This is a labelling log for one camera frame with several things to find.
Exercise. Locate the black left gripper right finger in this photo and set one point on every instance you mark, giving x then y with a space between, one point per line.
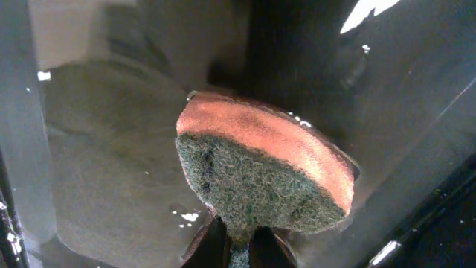
266 251

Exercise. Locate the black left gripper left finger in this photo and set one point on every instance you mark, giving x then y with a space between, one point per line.
210 248

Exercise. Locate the orange and green sponge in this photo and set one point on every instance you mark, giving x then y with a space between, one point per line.
255 166

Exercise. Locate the black rectangular plastic tray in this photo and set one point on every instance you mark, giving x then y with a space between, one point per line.
91 91

